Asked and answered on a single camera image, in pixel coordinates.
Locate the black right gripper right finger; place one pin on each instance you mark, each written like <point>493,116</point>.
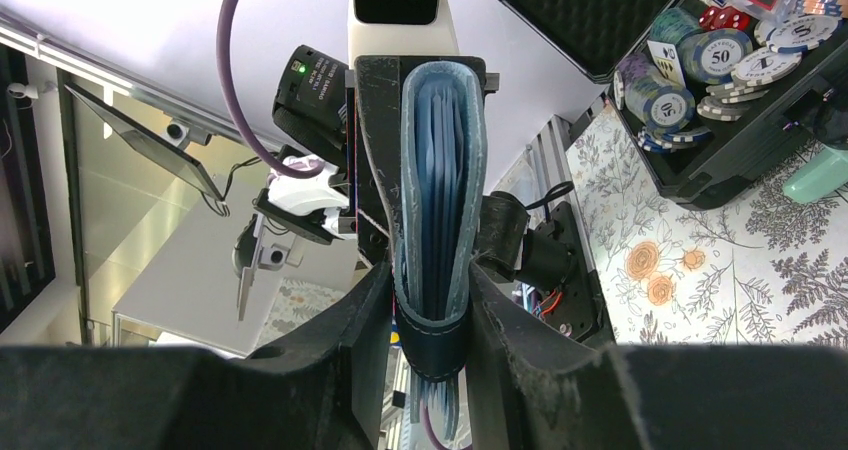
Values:
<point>530,387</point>

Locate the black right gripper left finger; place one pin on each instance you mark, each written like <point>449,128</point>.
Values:
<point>320,386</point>

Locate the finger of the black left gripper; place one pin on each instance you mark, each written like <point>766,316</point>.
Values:
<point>489,82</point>
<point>378,89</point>

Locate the blue leather card holder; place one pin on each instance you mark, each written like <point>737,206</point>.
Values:
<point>443,152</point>

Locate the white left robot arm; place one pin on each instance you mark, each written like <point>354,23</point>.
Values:
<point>311,193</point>

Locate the black hanging monitor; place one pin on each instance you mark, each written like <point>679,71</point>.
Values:
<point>150,145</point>

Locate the black open carrying case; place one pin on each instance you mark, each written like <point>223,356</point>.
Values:
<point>600,36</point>

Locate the red die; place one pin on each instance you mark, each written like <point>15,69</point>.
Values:
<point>714,18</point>

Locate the floral patterned table mat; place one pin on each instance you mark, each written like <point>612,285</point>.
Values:
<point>760,270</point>

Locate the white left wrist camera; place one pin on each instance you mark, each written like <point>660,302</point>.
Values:
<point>400,28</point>

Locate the mint green case handle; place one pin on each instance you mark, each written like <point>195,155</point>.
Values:
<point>819,177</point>

